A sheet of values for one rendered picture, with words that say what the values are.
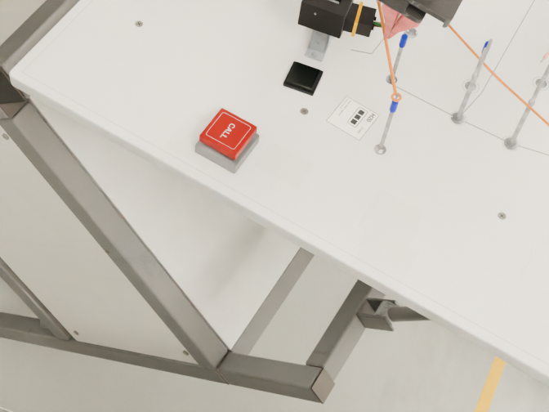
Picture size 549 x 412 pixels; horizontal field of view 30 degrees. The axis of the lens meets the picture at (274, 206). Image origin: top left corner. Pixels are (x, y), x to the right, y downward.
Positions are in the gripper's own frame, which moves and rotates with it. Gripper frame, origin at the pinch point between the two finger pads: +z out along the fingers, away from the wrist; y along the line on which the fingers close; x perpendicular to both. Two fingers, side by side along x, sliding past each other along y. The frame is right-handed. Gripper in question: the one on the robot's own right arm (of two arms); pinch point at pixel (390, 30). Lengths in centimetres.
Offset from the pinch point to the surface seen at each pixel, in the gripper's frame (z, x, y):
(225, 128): 9.8, 17.1, 10.9
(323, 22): 5.3, -0.6, 7.5
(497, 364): 226, -102, -95
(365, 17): 3.5, -3.1, 3.4
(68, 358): 140, 6, 25
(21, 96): 21.0, 20.7, 35.4
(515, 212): 6.9, 8.7, -23.6
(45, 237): 57, 20, 30
